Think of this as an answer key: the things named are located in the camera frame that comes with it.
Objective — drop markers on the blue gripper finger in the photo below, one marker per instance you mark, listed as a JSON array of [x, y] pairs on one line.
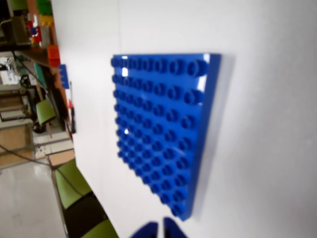
[[172, 230], [148, 231]]

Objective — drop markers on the red and white brick stack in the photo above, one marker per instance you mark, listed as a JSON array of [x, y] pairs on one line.
[[36, 37]]

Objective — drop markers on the blue 8x8 stud baseplate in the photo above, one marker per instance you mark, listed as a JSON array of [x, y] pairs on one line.
[[161, 124]]

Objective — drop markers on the brown wooden workbench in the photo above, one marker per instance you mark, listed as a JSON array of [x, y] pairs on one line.
[[52, 36]]

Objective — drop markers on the green toy brick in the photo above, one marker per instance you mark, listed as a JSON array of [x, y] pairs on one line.
[[44, 6]]

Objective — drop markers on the blue toy brick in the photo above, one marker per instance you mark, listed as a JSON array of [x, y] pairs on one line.
[[63, 74]]

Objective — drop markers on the small green swivel chair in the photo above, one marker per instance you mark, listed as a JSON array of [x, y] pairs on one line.
[[45, 111]]

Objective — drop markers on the orange toy brick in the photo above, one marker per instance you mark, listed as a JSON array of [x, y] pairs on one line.
[[53, 55]]

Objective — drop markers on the green and black chair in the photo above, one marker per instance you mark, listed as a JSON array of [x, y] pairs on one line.
[[71, 178]]

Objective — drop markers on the yellow toy brick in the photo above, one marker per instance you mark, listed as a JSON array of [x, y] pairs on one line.
[[47, 20]]

